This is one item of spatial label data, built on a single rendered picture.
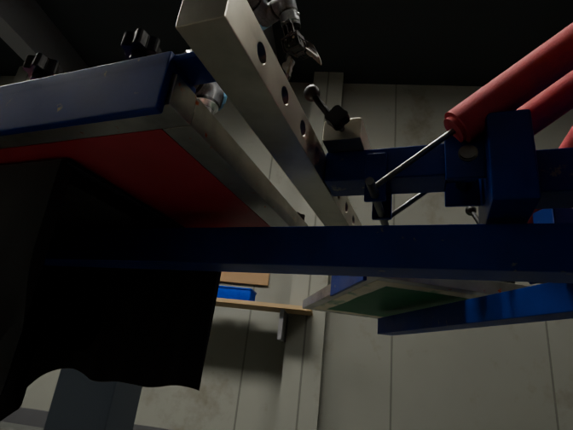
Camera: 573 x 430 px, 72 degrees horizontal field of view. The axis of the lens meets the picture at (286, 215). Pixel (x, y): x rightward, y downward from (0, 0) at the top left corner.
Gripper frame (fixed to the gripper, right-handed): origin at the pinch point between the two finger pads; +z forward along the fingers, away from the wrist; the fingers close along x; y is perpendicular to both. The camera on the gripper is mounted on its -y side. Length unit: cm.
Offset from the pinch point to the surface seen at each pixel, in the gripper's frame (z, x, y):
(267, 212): 61, 21, 82
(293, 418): 183, -119, -121
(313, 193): 59, 28, 78
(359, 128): 53, 39, 81
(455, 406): 203, -17, -188
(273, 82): 50, 36, 100
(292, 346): 135, -117, -136
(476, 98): 54, 54, 81
